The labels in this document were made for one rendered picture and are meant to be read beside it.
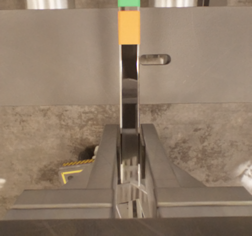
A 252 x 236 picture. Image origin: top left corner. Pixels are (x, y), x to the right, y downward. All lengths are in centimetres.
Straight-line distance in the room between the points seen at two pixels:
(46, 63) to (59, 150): 147
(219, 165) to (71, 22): 174
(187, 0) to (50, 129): 136
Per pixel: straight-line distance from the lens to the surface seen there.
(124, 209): 140
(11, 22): 21
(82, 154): 147
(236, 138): 176
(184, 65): 19
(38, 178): 187
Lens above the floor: 134
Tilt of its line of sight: 73 degrees down
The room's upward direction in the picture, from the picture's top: 179 degrees clockwise
